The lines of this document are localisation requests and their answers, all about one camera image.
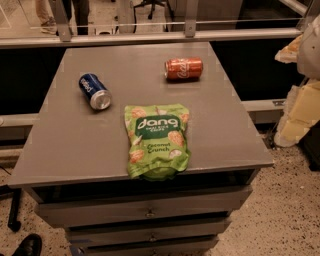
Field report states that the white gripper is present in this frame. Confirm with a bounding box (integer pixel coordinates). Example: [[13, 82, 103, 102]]
[[274, 15, 320, 147]]

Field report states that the blue pepsi can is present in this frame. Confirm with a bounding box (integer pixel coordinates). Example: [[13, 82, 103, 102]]
[[78, 73, 111, 110]]

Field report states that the orange soda can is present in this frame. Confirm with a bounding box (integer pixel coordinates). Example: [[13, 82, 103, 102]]
[[165, 57, 203, 80]]

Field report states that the green dang chips bag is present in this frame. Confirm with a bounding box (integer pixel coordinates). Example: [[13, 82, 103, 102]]
[[124, 104, 190, 181]]

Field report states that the black office chair base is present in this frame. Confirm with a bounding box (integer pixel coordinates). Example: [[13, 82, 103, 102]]
[[133, 0, 173, 22]]

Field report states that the grey drawer cabinet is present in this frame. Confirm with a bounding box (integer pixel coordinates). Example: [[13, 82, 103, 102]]
[[10, 43, 272, 256]]

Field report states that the metal railing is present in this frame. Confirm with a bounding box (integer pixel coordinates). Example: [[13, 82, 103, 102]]
[[0, 0, 320, 50]]

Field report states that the black shoe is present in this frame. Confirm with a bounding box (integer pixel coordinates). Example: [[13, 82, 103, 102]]
[[12, 234, 42, 256]]

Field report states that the black chair leg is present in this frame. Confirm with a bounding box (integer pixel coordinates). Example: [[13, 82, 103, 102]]
[[8, 189, 21, 232]]

